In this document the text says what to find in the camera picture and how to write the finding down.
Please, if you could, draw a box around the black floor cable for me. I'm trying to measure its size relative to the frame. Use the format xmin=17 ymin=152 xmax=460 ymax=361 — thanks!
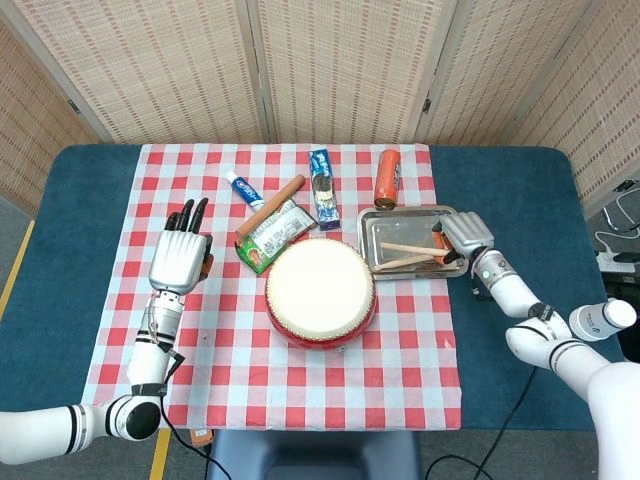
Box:
xmin=423 ymin=367 xmax=537 ymax=480

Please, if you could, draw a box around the white power strip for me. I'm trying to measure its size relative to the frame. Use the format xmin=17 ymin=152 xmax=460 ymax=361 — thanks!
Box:
xmin=597 ymin=249 xmax=640 ymax=274

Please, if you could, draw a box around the red white checkered tablecloth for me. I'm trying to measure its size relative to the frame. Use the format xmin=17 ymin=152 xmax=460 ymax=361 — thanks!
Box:
xmin=82 ymin=143 xmax=464 ymax=432

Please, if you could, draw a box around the white plastic bottle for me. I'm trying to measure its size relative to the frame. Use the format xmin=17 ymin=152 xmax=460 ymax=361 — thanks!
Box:
xmin=568 ymin=297 xmax=638 ymax=344

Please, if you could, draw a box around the blue cookie packet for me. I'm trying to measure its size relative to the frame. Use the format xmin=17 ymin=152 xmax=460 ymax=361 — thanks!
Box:
xmin=307 ymin=147 xmax=342 ymax=232

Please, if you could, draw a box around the light wooden drumstick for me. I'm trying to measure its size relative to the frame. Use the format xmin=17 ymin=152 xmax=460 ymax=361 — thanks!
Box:
xmin=373 ymin=253 xmax=454 ymax=273
xmin=380 ymin=242 xmax=451 ymax=257

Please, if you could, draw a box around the white blue toothpaste tube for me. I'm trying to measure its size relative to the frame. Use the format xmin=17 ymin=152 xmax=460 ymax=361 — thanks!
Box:
xmin=223 ymin=170 xmax=267 ymax=211

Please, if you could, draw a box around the rectangular stainless steel tray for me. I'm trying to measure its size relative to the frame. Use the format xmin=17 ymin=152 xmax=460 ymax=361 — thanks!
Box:
xmin=355 ymin=204 xmax=471 ymax=281

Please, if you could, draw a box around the green silver snack packet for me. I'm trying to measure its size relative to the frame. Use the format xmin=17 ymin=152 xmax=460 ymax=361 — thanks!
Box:
xmin=233 ymin=197 xmax=319 ymax=277

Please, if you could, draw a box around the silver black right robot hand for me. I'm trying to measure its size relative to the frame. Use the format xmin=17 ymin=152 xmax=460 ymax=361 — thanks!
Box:
xmin=432 ymin=211 xmax=496 ymax=266

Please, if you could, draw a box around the red drum with white skin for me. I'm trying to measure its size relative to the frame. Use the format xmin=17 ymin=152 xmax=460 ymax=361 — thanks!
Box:
xmin=263 ymin=237 xmax=377 ymax=351

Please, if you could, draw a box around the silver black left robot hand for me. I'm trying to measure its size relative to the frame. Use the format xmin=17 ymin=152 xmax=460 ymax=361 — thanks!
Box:
xmin=148 ymin=197 xmax=215 ymax=296

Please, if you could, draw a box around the woven beige folding screen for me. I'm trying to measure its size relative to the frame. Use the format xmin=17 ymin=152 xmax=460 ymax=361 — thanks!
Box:
xmin=0 ymin=0 xmax=640 ymax=216

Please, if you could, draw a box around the orange cylindrical can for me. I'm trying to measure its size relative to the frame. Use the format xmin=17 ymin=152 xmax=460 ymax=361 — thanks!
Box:
xmin=373 ymin=149 xmax=403 ymax=210

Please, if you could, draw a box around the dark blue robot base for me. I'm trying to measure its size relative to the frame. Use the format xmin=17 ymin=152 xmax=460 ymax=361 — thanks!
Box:
xmin=207 ymin=428 xmax=422 ymax=480

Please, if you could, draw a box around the teal table cover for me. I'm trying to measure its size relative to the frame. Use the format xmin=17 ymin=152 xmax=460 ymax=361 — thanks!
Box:
xmin=0 ymin=144 xmax=629 ymax=432

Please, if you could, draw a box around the brown wooden rolling pin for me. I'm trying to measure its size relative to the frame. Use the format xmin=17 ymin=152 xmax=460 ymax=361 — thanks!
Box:
xmin=234 ymin=173 xmax=307 ymax=239

